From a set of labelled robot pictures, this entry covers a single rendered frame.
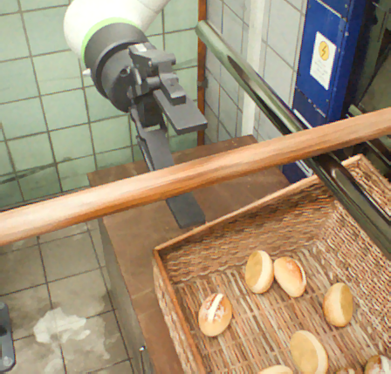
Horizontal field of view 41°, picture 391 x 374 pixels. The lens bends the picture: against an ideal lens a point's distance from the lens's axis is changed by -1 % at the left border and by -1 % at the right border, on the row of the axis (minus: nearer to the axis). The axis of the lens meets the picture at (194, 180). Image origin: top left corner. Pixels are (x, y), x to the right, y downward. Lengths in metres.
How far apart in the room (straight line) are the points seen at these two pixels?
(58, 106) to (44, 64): 0.18
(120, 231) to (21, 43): 0.77
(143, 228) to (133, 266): 0.12
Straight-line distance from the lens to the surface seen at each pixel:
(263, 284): 1.14
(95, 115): 1.98
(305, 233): 1.23
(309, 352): 1.05
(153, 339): 1.12
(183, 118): 0.48
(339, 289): 1.14
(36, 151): 2.02
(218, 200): 1.38
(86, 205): 0.49
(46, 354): 1.83
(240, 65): 0.75
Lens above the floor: 1.54
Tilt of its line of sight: 42 degrees down
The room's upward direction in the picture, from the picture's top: straight up
